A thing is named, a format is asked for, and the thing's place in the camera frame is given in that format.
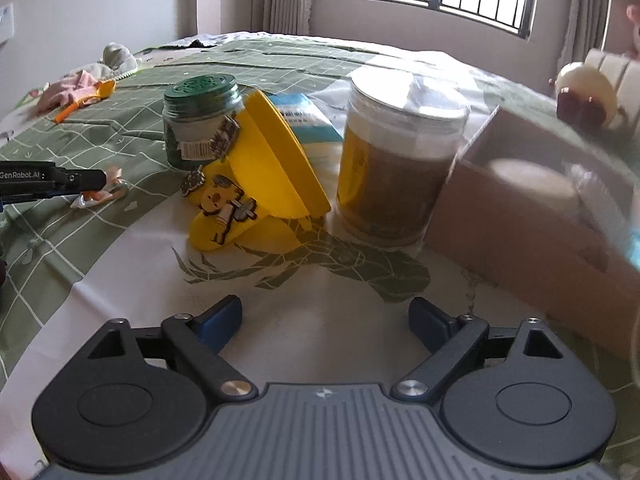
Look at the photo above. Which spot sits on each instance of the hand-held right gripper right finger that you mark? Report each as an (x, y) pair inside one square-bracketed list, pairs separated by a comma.
[(430, 320)]

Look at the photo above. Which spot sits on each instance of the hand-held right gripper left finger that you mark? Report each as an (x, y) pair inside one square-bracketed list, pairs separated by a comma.
[(220, 320)]

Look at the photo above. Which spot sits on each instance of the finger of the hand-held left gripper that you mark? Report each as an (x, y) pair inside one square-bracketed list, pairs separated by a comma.
[(82, 179)]

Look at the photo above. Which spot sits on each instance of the pink cardboard box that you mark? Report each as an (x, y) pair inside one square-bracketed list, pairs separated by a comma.
[(525, 260)]

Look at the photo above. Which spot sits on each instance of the orange plastic scoop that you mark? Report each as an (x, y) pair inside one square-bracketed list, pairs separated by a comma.
[(85, 100)]

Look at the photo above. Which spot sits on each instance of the green printed bed sheet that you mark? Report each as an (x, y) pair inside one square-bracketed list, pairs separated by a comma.
[(125, 260)]

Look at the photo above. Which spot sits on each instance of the pink cloth doll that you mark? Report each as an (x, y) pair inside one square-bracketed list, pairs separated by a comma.
[(70, 87)]

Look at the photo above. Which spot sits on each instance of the grey green plush toy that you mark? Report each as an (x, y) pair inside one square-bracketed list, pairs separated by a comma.
[(119, 57)]

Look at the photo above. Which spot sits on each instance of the green lid glass jar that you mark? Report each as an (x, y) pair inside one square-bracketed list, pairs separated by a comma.
[(195, 120)]

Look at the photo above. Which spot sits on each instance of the clear plastic jar brown label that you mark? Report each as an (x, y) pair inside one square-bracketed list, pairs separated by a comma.
[(395, 175)]

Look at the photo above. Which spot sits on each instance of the yellow plastic cup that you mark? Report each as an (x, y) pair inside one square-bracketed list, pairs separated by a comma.
[(280, 170)]

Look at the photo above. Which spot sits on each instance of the blue white tissue packet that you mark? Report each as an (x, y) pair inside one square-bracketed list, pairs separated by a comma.
[(310, 125)]

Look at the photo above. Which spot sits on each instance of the cream round plush red feet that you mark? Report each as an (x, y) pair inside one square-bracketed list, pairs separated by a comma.
[(590, 87)]

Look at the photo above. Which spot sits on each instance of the cream padded headboard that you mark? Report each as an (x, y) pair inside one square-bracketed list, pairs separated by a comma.
[(615, 65)]

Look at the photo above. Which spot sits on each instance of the white wall socket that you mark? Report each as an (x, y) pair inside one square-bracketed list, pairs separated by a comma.
[(6, 22)]

